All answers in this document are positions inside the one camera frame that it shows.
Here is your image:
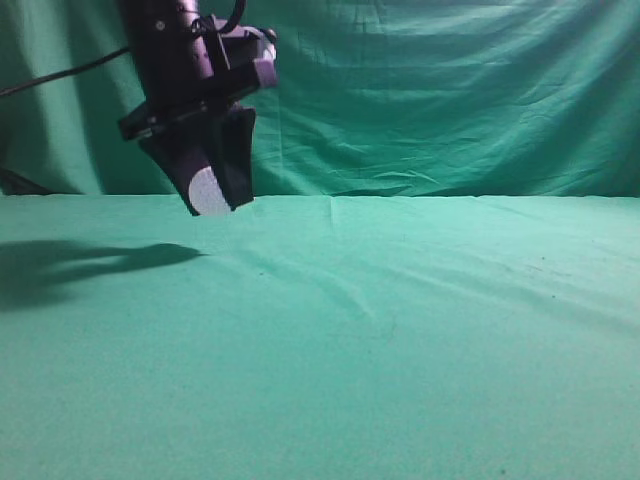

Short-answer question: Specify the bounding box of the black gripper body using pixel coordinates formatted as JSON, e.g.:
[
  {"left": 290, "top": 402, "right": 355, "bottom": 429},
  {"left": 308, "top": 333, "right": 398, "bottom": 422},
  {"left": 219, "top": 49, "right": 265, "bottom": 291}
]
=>
[{"left": 118, "top": 67, "right": 260, "bottom": 141}]

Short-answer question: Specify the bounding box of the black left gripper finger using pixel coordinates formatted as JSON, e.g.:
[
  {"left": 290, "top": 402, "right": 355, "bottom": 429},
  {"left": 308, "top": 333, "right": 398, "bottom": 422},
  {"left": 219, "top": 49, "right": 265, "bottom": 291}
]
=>
[{"left": 138, "top": 135, "right": 211, "bottom": 216}]

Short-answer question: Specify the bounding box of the black cable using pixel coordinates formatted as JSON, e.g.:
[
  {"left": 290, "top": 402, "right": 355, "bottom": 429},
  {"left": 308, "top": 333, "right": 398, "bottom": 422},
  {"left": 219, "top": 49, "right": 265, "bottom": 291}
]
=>
[{"left": 0, "top": 45, "right": 132, "bottom": 99}]

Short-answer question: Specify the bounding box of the green backdrop cloth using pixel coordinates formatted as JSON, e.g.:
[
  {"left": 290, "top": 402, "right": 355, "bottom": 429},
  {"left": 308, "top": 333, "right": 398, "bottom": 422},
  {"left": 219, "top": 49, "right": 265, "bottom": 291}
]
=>
[{"left": 1, "top": 1, "right": 639, "bottom": 197}]

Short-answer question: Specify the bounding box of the white dimpled golf ball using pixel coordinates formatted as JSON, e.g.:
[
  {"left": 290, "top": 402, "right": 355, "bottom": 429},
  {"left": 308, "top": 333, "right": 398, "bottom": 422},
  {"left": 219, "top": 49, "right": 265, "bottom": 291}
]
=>
[{"left": 187, "top": 167, "right": 231, "bottom": 216}]

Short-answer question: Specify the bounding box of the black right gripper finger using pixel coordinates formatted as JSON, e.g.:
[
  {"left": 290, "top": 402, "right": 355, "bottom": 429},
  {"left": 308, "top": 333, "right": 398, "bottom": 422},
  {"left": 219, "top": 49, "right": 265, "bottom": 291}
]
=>
[{"left": 215, "top": 106, "right": 256, "bottom": 210}]

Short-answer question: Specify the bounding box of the purple wrist camera box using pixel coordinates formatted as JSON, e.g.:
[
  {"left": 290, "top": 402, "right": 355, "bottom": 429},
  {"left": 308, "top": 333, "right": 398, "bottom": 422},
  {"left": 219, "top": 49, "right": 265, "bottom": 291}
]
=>
[{"left": 205, "top": 19, "right": 278, "bottom": 89}]

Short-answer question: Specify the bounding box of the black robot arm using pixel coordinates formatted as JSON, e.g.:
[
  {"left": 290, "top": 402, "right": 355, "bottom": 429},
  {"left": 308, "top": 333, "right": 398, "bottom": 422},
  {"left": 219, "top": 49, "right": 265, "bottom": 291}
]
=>
[{"left": 117, "top": 1, "right": 256, "bottom": 216}]

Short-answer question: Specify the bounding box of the green table cloth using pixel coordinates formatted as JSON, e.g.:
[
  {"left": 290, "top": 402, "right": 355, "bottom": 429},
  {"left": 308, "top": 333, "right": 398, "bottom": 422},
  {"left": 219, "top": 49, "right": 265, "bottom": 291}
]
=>
[{"left": 1, "top": 195, "right": 639, "bottom": 479}]

